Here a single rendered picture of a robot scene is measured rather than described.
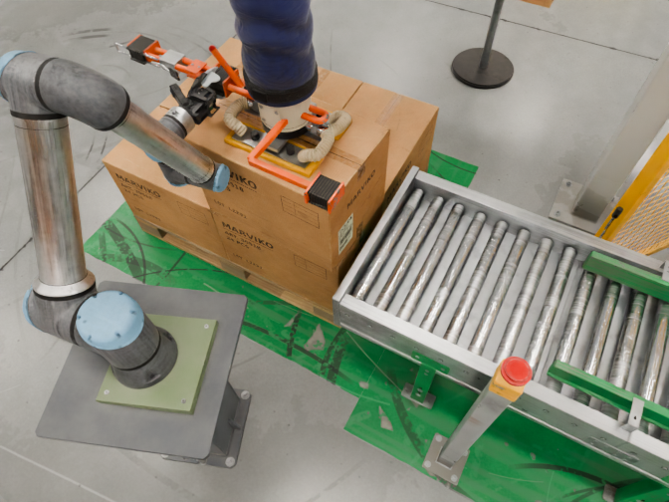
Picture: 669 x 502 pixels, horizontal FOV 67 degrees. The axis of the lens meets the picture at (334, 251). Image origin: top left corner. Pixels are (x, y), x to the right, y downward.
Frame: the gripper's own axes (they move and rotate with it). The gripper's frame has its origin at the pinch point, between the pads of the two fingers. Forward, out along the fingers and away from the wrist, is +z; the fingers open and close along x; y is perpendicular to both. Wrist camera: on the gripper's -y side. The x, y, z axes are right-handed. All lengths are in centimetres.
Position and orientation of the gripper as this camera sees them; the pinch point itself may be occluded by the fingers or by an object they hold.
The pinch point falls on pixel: (215, 77)
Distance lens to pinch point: 185.7
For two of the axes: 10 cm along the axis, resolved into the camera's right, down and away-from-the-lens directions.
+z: 4.8, -7.5, 4.5
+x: -0.3, -5.3, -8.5
